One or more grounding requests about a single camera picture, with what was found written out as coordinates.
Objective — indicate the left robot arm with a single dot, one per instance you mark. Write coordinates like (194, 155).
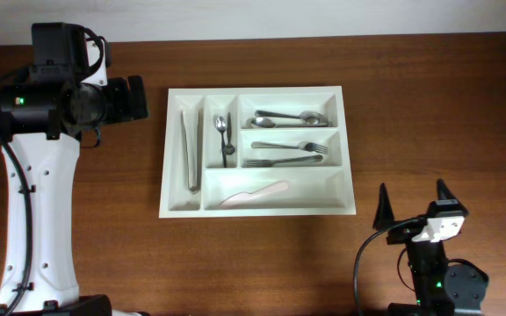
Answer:
(42, 118)

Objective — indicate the silver fork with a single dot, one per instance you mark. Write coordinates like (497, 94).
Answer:
(304, 146)
(285, 162)

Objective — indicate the metal tweezers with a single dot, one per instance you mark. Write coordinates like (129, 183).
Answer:
(190, 125)

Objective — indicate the pink plastic knife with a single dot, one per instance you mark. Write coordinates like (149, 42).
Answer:
(245, 197)

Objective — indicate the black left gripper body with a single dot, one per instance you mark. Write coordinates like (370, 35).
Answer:
(119, 102)

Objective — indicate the white plastic cutlery tray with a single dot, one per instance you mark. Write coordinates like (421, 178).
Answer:
(325, 188)

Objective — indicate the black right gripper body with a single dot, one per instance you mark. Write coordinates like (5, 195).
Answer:
(420, 251)

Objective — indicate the small bent metal spoon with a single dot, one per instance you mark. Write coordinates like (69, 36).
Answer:
(220, 125)

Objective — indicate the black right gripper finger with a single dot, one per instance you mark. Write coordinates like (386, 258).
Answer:
(384, 216)
(443, 192)

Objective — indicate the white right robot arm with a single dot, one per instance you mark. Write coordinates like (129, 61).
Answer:
(442, 286)

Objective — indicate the small silver teaspoon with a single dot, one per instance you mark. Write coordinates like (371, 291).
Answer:
(229, 149)

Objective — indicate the large silver spoon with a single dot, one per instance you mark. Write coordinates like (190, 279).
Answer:
(309, 117)
(263, 122)

